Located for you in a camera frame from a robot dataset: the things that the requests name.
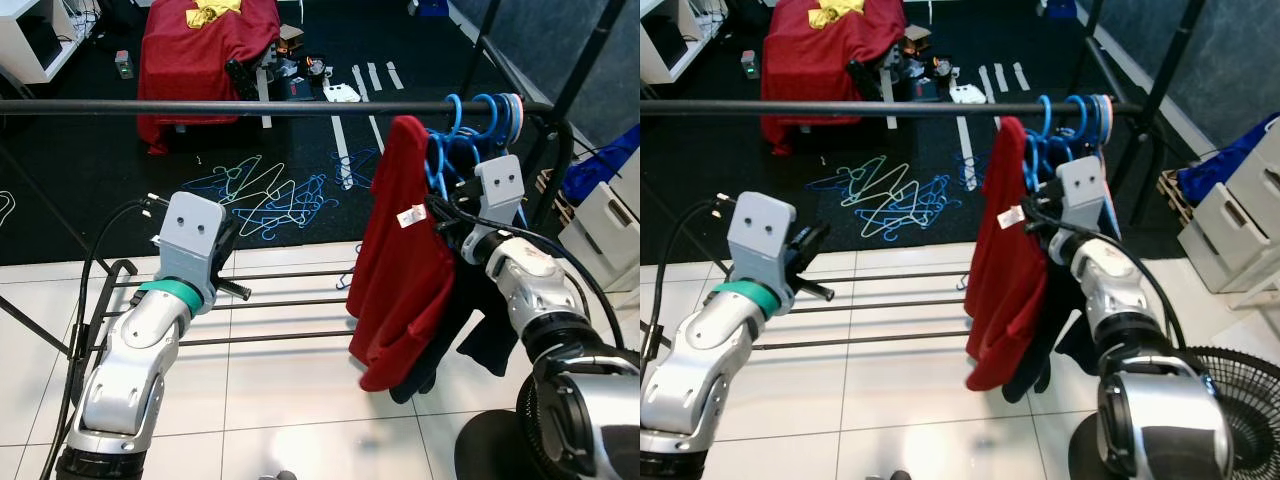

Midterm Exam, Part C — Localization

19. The red shirt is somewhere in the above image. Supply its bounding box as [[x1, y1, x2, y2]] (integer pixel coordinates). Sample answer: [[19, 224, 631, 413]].
[[346, 115, 458, 393], [965, 117, 1051, 393]]

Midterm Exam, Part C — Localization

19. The pale blue clothes hanger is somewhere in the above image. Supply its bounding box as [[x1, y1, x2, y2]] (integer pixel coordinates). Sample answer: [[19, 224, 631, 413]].
[[495, 93, 528, 151], [1088, 93, 1116, 151]]

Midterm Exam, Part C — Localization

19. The long white floor strip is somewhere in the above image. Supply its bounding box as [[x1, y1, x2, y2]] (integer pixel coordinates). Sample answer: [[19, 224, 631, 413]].
[[330, 115, 354, 191]]

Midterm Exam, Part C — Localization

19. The blue cloth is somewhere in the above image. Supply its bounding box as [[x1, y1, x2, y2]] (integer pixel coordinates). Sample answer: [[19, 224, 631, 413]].
[[1178, 112, 1280, 206], [562, 122, 641, 206]]

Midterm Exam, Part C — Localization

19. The black floor machine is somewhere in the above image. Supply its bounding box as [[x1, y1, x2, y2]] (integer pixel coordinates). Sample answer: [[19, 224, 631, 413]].
[[848, 25, 961, 103], [225, 25, 336, 103]]

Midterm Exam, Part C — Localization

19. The yellow cloth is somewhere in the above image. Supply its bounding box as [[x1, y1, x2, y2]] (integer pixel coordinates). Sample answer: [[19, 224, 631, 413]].
[[185, 0, 244, 29], [808, 0, 866, 29]]

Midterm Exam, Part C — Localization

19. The white low cabinet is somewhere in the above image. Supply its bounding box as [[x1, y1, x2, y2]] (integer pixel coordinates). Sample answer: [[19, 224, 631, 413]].
[[640, 0, 731, 86], [0, 0, 101, 86]]

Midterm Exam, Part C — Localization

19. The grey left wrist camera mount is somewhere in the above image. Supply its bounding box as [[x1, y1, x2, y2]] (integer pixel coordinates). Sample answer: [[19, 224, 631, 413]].
[[727, 192, 798, 306], [155, 192, 227, 303]]

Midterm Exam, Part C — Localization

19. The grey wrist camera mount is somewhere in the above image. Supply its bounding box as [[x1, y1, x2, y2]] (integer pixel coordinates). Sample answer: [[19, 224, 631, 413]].
[[727, 192, 798, 306], [474, 155, 527, 238], [155, 192, 227, 303], [1055, 155, 1109, 236]]

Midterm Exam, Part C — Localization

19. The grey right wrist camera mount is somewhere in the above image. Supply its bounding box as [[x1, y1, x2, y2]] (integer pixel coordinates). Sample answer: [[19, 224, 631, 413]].
[[1055, 155, 1109, 236], [474, 155, 527, 238]]

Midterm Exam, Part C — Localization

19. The black pedestal fan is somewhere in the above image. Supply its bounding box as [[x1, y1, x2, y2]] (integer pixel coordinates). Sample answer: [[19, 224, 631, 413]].
[[455, 375, 641, 480], [1068, 345, 1280, 480]]

